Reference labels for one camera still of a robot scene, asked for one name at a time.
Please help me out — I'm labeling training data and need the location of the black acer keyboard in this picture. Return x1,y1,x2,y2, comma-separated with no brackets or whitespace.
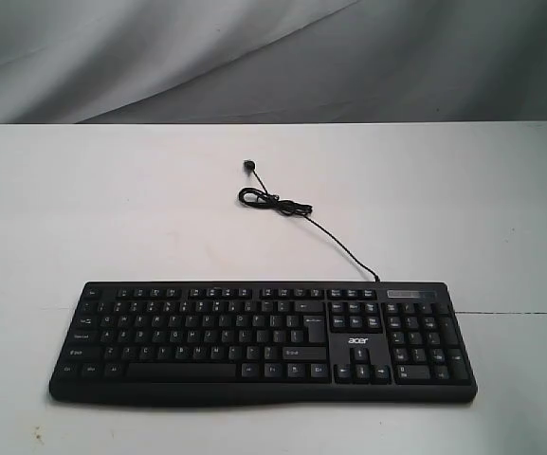
48,281,478,407

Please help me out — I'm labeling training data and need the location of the grey backdrop cloth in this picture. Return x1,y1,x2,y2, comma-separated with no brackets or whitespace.
0,1,547,123

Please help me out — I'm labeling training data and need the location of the black keyboard usb cable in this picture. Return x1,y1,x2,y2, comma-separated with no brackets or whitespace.
236,159,381,283

